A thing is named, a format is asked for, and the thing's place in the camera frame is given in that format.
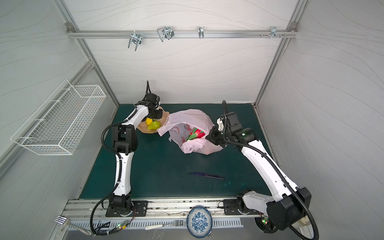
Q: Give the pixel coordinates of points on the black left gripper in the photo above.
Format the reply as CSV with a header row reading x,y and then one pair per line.
x,y
159,115

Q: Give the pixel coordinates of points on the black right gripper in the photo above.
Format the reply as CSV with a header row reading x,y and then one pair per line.
x,y
212,137

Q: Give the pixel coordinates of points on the pink plastic bag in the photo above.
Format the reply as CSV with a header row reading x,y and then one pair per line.
x,y
189,130

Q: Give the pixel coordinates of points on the red dragon fruit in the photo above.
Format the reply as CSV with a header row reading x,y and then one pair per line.
x,y
195,134

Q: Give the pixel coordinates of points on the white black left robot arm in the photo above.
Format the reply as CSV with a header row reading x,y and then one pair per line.
x,y
125,143

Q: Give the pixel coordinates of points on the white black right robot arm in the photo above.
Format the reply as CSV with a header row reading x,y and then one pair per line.
x,y
287,203

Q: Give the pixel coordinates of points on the yellow lemon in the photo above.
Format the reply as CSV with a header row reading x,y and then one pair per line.
x,y
149,121

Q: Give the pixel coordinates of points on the green pear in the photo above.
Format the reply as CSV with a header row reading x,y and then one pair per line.
x,y
154,126

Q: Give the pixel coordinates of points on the beige scalloped fruit bowl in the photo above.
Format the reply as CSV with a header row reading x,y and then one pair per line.
x,y
143,126

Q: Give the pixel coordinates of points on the dark purple knife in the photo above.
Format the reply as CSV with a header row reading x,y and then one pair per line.
x,y
207,175

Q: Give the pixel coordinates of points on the metal u-bolt clamp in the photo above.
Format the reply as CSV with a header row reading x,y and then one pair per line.
x,y
135,40

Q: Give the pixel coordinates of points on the metal hook clamp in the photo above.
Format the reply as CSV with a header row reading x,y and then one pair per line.
x,y
165,33

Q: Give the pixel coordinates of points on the small metal hook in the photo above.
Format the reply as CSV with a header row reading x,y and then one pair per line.
x,y
201,32

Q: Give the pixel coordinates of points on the blue white patterned plate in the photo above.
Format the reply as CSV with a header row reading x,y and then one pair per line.
x,y
199,222

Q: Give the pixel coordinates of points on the silver fork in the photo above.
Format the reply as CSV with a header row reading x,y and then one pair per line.
x,y
67,222

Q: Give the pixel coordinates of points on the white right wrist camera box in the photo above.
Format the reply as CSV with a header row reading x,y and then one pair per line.
x,y
220,123

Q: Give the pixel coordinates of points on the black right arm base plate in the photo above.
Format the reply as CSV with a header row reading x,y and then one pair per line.
x,y
232,207

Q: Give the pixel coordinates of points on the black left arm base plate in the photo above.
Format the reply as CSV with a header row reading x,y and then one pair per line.
x,y
134,208

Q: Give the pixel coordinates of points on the aluminium cross rail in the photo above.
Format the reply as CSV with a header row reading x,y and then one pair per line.
x,y
179,34

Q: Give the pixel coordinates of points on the white wire basket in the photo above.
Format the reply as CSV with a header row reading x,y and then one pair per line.
x,y
58,125

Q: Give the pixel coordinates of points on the white handled fork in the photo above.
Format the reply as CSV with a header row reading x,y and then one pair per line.
x,y
175,223

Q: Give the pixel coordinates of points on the metal bracket with screws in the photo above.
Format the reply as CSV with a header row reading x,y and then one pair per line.
x,y
273,34

